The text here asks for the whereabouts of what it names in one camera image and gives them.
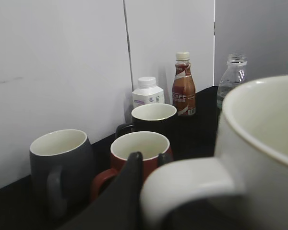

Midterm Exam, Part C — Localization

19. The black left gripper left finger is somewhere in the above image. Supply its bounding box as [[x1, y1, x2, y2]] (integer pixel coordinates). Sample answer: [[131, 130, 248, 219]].
[[57, 151, 143, 230]]

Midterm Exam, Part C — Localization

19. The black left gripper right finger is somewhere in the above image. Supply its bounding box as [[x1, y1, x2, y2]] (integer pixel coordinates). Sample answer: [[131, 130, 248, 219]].
[[157, 153, 172, 173]]

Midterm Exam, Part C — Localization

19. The white ceramic mug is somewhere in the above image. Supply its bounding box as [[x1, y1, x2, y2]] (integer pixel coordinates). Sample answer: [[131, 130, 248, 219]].
[[140, 75, 288, 230]]

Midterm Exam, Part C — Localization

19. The red ceramic mug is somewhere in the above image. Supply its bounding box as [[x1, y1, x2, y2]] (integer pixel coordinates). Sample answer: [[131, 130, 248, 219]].
[[90, 131, 173, 202]]

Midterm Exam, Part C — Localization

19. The black ceramic mug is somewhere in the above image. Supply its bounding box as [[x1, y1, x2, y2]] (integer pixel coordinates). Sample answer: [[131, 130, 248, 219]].
[[116, 103, 178, 141]]

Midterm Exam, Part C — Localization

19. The white yogurt bottle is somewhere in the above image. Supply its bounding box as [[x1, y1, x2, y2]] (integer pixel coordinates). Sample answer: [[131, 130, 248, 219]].
[[132, 77, 165, 108]]

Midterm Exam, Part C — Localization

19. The brown coffee drink bottle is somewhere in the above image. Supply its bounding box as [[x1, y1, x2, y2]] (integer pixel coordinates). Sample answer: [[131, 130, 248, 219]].
[[172, 52, 196, 117]]

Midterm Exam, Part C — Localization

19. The grey ceramic mug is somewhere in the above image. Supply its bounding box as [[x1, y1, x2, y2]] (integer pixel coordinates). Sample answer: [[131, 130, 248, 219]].
[[29, 129, 95, 219]]

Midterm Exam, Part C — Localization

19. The clear water bottle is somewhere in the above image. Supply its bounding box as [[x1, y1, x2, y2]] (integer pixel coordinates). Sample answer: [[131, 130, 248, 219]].
[[216, 53, 247, 110]]

